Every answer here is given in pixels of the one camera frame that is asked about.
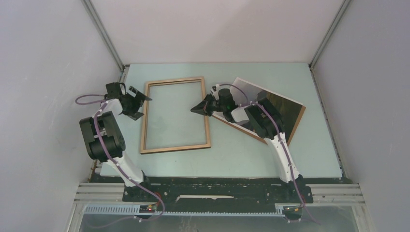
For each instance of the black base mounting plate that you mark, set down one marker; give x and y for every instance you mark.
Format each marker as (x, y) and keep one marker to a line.
(217, 195)

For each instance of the brown backing board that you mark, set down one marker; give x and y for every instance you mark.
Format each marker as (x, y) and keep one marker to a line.
(298, 121)

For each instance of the left corner aluminium post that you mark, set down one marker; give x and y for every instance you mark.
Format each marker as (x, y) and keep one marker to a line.
(102, 31)

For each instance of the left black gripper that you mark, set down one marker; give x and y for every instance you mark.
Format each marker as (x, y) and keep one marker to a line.
(138, 100)

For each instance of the corner aluminium post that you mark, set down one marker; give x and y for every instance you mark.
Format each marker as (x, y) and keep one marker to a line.
(102, 31)
(312, 67)

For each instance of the clear acrylic sheet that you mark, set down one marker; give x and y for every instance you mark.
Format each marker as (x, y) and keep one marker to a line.
(170, 122)

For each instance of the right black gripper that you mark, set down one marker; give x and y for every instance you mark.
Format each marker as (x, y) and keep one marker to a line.
(203, 107)

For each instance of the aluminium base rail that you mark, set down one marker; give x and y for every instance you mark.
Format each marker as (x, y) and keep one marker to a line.
(106, 198)

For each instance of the wooden picture frame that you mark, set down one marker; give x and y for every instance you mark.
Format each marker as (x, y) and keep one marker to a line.
(143, 149)

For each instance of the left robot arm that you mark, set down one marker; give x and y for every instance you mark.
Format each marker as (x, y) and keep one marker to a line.
(102, 135)

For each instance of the right corner aluminium post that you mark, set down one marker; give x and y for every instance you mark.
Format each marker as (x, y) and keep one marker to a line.
(312, 67)

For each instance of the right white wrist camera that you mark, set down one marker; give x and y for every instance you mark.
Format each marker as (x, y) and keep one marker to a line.
(214, 89)

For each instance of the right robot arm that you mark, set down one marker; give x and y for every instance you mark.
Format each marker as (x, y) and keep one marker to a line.
(266, 121)

